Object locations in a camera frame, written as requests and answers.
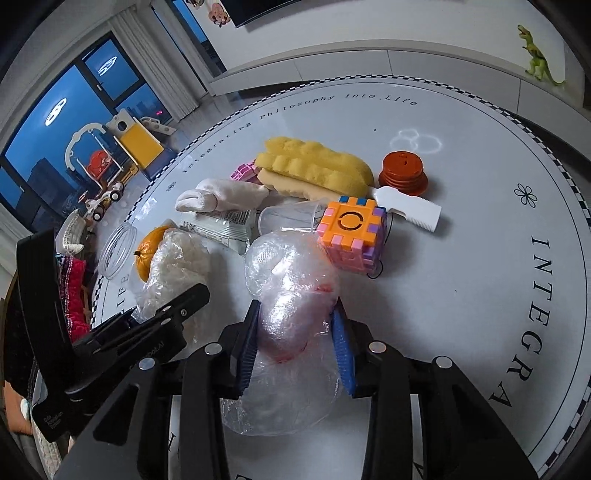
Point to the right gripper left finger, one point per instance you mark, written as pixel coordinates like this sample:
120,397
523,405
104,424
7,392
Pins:
220,370

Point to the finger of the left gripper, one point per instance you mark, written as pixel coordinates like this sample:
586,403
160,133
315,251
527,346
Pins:
171,308

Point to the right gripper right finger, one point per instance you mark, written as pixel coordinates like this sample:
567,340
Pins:
370,368

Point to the orange fruit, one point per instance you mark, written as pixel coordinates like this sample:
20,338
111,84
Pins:
145,251

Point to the clear plastic bag red print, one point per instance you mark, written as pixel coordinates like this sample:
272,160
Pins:
295,379

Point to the clear plastic jar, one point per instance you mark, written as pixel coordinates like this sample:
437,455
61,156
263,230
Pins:
117,250

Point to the white green snack wrapper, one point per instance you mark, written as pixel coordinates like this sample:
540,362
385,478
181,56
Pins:
232,229

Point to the white cloth towel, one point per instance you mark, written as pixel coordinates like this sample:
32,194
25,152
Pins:
219,195

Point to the white plastic piece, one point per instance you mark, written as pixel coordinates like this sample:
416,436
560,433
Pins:
413,209

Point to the clear plastic cup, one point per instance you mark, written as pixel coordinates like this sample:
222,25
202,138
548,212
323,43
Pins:
301,216

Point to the red patterned blanket sofa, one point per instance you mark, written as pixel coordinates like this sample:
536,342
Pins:
70,274

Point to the white basket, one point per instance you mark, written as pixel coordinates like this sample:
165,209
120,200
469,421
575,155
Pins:
70,237

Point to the toy race car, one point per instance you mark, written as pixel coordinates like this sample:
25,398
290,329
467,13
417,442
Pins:
96,208

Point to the orange pink foam cube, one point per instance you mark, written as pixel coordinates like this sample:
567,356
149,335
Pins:
352,231

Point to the yellow toy slide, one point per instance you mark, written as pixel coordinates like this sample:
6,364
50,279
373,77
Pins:
139,143

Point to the white swing red seat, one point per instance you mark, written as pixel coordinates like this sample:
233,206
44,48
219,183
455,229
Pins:
90,157

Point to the small pink foam block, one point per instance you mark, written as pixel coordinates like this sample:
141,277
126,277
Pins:
246,172

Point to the stack of red-brown discs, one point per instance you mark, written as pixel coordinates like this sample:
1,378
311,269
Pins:
404,171

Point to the yellow sponge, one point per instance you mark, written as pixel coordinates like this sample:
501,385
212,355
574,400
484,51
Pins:
313,164

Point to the white curtain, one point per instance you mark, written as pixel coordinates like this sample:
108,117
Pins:
154,62

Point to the white low tv cabinet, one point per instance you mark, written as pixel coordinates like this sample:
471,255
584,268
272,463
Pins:
530,99

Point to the green dinosaur toy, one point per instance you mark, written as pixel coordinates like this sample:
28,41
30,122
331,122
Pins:
538,68

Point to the wall television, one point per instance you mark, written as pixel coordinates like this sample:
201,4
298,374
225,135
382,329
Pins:
243,12

